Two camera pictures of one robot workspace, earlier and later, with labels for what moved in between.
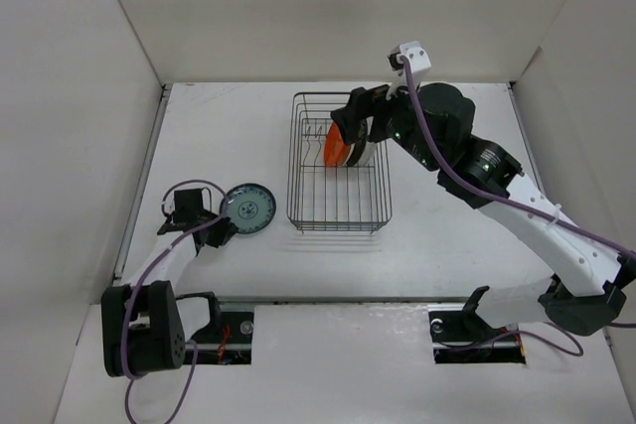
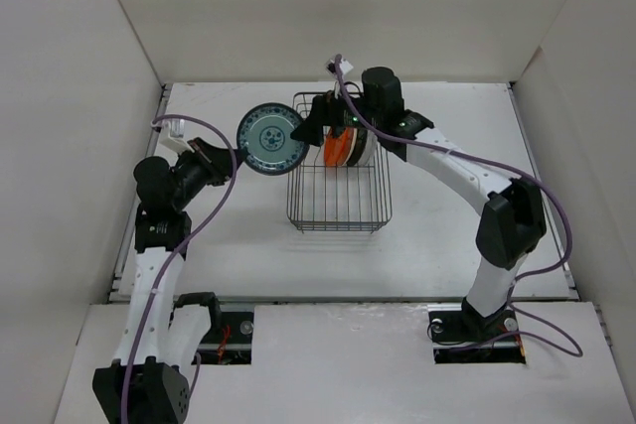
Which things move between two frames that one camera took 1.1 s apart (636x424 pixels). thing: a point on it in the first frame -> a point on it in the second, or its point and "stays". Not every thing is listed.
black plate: x=361 y=142 stays
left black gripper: x=223 y=231 -> x=219 y=160
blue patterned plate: x=251 y=208 -> x=265 y=133
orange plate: x=337 y=151 stays
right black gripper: x=365 y=102 -> x=324 y=112
